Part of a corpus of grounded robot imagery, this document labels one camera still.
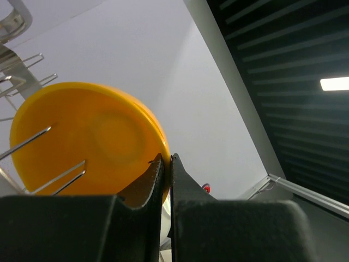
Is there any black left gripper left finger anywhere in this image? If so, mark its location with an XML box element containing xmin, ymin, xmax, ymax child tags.
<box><xmin>1</xmin><ymin>156</ymin><xmax>164</xmax><ymax>261</ymax></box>

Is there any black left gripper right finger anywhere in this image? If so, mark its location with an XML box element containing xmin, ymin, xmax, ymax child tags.
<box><xmin>170</xmin><ymin>154</ymin><xmax>318</xmax><ymax>261</ymax></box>

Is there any orange bowl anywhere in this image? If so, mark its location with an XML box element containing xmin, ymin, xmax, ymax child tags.
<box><xmin>9</xmin><ymin>82</ymin><xmax>171</xmax><ymax>196</ymax></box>

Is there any stainless steel dish rack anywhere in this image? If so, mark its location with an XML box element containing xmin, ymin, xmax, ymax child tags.
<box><xmin>1</xmin><ymin>1</ymin><xmax>86</xmax><ymax>195</ymax></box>

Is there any large white bowl left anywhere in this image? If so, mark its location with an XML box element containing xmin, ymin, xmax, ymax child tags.
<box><xmin>160</xmin><ymin>200</ymin><xmax>171</xmax><ymax>246</ymax></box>

